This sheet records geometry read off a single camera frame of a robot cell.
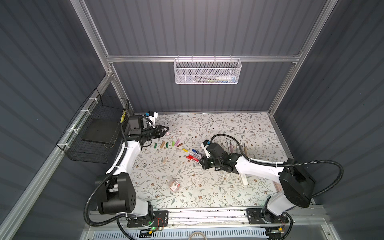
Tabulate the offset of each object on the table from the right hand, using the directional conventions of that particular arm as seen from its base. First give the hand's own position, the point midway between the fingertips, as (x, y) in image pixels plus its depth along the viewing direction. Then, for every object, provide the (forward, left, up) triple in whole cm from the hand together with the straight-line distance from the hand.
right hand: (200, 162), depth 85 cm
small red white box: (-11, +14, -6) cm, 19 cm away
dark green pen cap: (+16, +31, -8) cm, 36 cm away
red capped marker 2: (+5, +4, -7) cm, 10 cm away
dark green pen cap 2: (+17, +23, -8) cm, 30 cm away
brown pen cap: (+17, +26, -7) cm, 32 cm away
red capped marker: (+7, +6, -7) cm, 12 cm away
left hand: (+14, +18, +14) cm, 27 cm away
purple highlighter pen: (+15, -21, -8) cm, 27 cm away
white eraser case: (-8, -25, -5) cm, 26 cm away
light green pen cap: (+18, +19, -7) cm, 27 cm away
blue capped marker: (+13, +3, -11) cm, 17 cm away
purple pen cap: (+19, +16, -7) cm, 26 cm away
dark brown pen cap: (+17, +14, -8) cm, 24 cm away
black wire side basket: (+4, +51, +24) cm, 56 cm away
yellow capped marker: (+11, +7, -7) cm, 15 cm away
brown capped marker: (+14, -30, -8) cm, 35 cm away
